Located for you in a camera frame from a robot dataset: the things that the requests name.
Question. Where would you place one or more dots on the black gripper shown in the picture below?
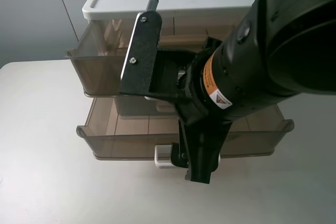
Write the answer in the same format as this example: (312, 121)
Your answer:
(202, 132)

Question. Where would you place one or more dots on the smoky transparent drawer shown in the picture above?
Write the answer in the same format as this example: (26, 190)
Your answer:
(98, 59)
(113, 135)

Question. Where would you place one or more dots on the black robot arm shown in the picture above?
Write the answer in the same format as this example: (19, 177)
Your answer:
(280, 49)

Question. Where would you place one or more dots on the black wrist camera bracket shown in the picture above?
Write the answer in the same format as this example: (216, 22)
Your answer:
(151, 71)

